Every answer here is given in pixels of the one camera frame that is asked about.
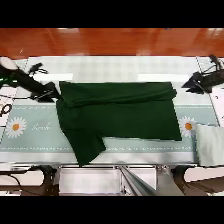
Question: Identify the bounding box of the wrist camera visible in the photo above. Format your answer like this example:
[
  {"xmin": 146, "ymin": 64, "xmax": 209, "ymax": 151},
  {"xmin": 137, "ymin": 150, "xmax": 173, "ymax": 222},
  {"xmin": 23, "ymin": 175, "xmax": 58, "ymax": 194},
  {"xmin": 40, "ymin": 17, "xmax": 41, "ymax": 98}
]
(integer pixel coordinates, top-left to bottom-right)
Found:
[
  {"xmin": 207, "ymin": 54, "xmax": 224, "ymax": 72},
  {"xmin": 27, "ymin": 62, "xmax": 50, "ymax": 76}
]

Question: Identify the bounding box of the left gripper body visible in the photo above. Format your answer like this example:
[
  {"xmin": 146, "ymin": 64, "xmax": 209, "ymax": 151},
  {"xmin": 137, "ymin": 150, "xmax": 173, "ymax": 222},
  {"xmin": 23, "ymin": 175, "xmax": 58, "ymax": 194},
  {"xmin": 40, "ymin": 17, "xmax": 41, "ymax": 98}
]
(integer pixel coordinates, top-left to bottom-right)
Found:
[{"xmin": 29, "ymin": 81, "xmax": 62, "ymax": 103}]

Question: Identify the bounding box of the dark green T-shirt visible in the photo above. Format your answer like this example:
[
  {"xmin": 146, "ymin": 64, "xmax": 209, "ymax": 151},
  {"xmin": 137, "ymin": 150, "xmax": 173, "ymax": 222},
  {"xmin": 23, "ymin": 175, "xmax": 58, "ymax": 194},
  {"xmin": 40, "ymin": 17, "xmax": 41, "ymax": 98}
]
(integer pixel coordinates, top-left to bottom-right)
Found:
[{"xmin": 55, "ymin": 80, "xmax": 183, "ymax": 167}]

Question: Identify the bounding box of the silver frame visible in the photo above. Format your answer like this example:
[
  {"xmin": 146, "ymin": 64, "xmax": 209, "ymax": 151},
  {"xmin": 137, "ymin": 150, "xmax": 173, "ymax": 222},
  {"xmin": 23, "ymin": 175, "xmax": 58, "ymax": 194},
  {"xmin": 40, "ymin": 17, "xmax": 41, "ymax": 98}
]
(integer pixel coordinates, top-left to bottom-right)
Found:
[{"xmin": 0, "ymin": 162, "xmax": 224, "ymax": 197}]

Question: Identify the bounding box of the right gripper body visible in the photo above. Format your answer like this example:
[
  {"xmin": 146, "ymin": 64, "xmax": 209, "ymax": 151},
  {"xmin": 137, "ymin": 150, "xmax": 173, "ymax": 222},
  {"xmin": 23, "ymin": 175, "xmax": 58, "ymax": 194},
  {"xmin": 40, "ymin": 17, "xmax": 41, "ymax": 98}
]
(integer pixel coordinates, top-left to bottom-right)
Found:
[{"xmin": 181, "ymin": 71, "xmax": 214, "ymax": 95}]

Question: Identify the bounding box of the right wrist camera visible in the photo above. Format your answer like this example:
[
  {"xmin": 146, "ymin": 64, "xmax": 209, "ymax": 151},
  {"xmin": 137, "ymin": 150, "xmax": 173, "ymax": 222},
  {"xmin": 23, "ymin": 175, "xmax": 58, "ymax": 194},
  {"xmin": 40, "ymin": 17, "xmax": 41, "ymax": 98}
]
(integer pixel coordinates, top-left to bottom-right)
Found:
[{"xmin": 207, "ymin": 54, "xmax": 224, "ymax": 72}]

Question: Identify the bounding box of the black cable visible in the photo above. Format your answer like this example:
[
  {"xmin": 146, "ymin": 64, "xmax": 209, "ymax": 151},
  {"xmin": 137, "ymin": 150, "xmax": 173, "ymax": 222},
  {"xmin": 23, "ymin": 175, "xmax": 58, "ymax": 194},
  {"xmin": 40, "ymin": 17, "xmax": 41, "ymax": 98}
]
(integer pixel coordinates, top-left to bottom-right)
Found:
[{"xmin": 0, "ymin": 101, "xmax": 14, "ymax": 118}]

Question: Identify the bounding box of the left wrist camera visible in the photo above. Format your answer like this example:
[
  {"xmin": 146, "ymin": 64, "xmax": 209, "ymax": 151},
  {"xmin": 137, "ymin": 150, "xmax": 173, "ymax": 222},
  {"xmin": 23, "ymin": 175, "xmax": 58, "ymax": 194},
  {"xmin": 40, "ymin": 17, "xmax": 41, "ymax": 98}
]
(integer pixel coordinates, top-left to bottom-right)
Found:
[{"xmin": 27, "ymin": 62, "xmax": 50, "ymax": 76}]

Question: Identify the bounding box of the pale green garment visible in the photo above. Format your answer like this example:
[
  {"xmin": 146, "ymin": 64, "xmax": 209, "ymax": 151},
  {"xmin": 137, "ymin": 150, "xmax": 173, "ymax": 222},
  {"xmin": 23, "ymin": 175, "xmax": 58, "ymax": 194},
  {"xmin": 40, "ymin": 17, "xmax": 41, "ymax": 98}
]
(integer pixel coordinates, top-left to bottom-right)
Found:
[{"xmin": 194, "ymin": 123, "xmax": 224, "ymax": 168}]

